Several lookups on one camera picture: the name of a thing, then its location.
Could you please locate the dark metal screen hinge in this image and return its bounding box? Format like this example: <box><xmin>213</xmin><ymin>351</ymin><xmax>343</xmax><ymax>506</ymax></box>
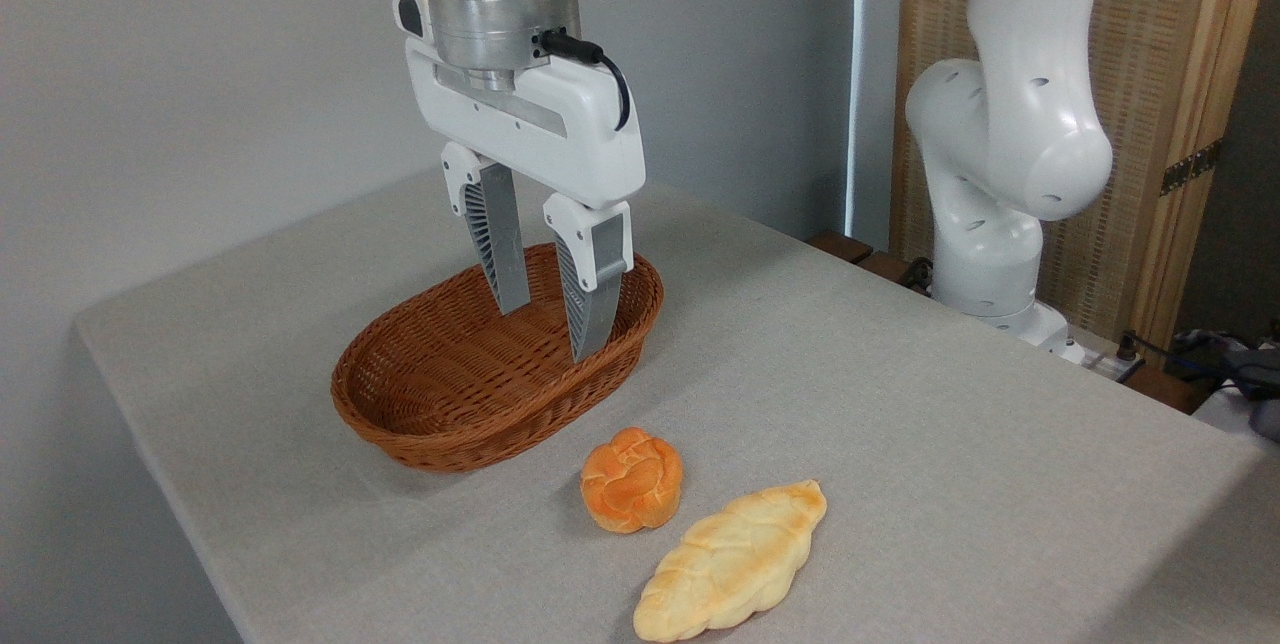
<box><xmin>1160</xmin><ymin>139</ymin><xmax>1223</xmax><ymax>197</ymax></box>

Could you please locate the brown wooden robot platform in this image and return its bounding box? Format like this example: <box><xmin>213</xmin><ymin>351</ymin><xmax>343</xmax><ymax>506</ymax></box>
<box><xmin>808</xmin><ymin>229</ymin><xmax>1216</xmax><ymax>415</ymax></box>

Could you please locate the dark cable bundle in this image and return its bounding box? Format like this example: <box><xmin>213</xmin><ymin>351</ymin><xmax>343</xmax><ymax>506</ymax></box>
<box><xmin>1120</xmin><ymin>324</ymin><xmax>1280</xmax><ymax>443</ymax></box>

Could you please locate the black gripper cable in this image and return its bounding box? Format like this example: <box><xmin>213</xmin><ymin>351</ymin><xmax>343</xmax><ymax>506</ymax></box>
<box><xmin>538</xmin><ymin>29</ymin><xmax>632</xmax><ymax>133</ymax></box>

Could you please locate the round orange bread roll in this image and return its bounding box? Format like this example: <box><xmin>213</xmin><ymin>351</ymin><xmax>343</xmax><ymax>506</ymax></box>
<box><xmin>580</xmin><ymin>427</ymin><xmax>685</xmax><ymax>535</ymax></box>

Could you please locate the wooden woven folding screen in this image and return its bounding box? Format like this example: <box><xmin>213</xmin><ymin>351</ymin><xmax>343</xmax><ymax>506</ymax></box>
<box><xmin>888</xmin><ymin>0</ymin><xmax>1279</xmax><ymax>355</ymax></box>

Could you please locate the brown wicker oval basket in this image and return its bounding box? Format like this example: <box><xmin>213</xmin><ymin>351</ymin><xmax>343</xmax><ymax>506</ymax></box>
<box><xmin>331</xmin><ymin>242</ymin><xmax>665</xmax><ymax>474</ymax></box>

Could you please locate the grey tablecloth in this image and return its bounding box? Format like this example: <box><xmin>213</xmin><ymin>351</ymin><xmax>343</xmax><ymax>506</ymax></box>
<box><xmin>75</xmin><ymin>169</ymin><xmax>1271</xmax><ymax>644</ymax></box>

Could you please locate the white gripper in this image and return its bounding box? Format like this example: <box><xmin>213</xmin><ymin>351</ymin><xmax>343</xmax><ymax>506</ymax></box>
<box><xmin>393</xmin><ymin>0</ymin><xmax>647</xmax><ymax>363</ymax></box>

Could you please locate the long braided pale bread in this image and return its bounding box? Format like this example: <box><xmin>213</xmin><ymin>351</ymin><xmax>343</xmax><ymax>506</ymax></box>
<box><xmin>632</xmin><ymin>480</ymin><xmax>829</xmax><ymax>643</ymax></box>

